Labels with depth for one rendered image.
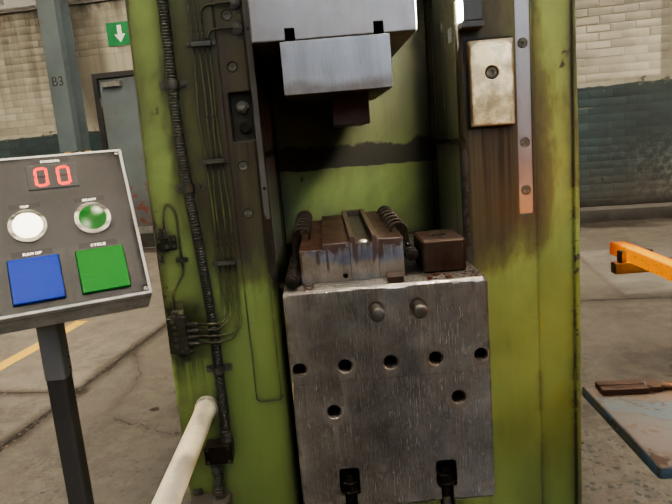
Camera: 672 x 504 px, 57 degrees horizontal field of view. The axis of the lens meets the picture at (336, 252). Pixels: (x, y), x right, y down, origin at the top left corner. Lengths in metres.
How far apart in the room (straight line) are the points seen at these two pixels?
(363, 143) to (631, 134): 5.96
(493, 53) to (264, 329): 0.75
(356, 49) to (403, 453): 0.77
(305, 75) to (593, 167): 6.34
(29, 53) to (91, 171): 7.50
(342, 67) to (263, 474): 0.91
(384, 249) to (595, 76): 6.28
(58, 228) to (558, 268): 1.00
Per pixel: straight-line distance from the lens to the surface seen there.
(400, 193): 1.66
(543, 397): 1.52
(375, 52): 1.17
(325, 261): 1.18
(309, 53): 1.17
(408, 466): 1.28
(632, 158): 7.46
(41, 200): 1.14
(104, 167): 1.17
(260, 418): 1.45
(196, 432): 1.30
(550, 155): 1.40
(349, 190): 1.65
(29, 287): 1.07
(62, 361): 1.23
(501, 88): 1.33
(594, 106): 7.34
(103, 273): 1.08
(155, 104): 1.34
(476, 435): 1.27
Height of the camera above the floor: 1.19
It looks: 11 degrees down
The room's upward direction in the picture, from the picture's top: 5 degrees counter-clockwise
